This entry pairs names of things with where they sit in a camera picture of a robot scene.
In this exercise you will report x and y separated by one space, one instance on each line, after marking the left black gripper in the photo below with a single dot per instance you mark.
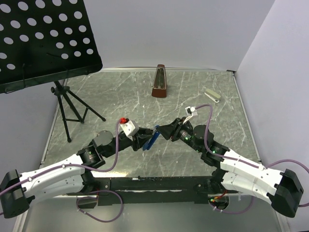
139 139

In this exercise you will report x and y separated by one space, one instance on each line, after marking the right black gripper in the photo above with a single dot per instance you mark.
168 130

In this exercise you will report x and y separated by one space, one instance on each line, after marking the blue metal stapler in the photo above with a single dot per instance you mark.
150 142

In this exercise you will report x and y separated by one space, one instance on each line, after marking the small beige white stapler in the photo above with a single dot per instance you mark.
215 97

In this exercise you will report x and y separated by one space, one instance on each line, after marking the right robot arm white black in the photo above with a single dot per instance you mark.
281 189

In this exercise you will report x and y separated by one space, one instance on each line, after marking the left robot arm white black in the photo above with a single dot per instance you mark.
71 175

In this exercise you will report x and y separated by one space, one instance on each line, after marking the brown wooden metronome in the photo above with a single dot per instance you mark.
159 89

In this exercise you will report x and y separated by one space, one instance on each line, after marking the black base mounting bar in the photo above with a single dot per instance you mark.
175 189

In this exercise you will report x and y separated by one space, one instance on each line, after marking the black music stand tripod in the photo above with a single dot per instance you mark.
61 92

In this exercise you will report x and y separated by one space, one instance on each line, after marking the black perforated music stand desk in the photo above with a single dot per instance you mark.
43 41

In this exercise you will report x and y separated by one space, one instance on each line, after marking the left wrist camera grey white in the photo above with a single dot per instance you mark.
129 127

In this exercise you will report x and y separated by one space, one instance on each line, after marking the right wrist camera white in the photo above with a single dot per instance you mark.
191 111

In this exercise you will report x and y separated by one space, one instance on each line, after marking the aluminium frame rail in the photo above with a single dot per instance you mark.
229 181

